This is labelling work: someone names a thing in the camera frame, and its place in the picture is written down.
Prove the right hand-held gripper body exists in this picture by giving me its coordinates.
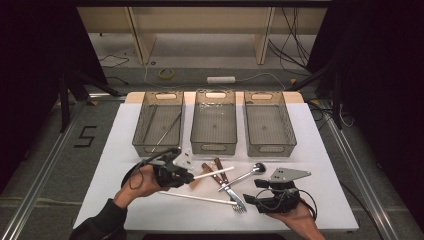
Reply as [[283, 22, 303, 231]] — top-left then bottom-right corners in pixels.
[[258, 167, 312, 215]]

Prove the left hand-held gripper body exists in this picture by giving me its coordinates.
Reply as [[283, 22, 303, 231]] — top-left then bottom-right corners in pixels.
[[153, 148, 195, 189]]

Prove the metal spoon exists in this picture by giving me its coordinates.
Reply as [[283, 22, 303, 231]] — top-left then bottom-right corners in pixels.
[[217, 162, 267, 193]]

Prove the wooden-handled knife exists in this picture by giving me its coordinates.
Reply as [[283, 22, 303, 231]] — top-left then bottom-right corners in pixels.
[[200, 162, 247, 206]]

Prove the wooden-handled fork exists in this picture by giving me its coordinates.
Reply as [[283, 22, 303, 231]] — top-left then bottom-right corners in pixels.
[[213, 157, 248, 215]]

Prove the grey mesh basket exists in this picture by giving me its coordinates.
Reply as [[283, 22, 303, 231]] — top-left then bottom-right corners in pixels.
[[189, 90, 239, 156], [243, 91, 298, 158], [132, 91, 185, 158]]

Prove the person's right hand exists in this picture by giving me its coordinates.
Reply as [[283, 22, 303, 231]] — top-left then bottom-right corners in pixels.
[[266, 200, 327, 240]]

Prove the person's left hand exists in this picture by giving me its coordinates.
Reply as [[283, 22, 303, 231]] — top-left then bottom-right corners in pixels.
[[113, 164, 170, 210]]

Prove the white table cover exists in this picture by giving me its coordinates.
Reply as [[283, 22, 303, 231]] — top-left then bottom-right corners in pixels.
[[73, 101, 360, 233]]

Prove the yellow tape roll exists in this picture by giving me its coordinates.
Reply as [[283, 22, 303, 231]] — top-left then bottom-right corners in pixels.
[[158, 68, 175, 81]]

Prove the white power strip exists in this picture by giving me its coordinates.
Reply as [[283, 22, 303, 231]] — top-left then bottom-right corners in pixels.
[[206, 75, 237, 85]]

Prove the black metal stand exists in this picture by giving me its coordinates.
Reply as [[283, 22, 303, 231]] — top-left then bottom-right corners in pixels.
[[58, 68, 122, 134], [285, 59, 345, 131]]

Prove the beige wooden shelf unit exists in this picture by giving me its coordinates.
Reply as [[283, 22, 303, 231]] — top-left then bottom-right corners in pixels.
[[77, 6, 328, 66]]

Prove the dark curtain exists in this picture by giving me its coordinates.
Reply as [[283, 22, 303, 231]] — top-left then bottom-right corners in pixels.
[[0, 0, 109, 192], [305, 0, 424, 232]]

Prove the left hand-held gripper cable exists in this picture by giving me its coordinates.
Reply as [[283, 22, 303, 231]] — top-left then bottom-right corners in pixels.
[[121, 147, 181, 191]]

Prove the black floor cable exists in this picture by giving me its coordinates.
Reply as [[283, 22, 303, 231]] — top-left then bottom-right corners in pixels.
[[98, 53, 130, 70], [339, 180, 378, 240], [105, 75, 130, 86]]

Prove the aluminium floor rail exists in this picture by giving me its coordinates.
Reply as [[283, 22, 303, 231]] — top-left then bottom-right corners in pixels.
[[0, 99, 89, 240], [319, 99, 401, 240]]

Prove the bundle of black cables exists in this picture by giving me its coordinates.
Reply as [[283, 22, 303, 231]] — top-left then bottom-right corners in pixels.
[[267, 7, 312, 72]]

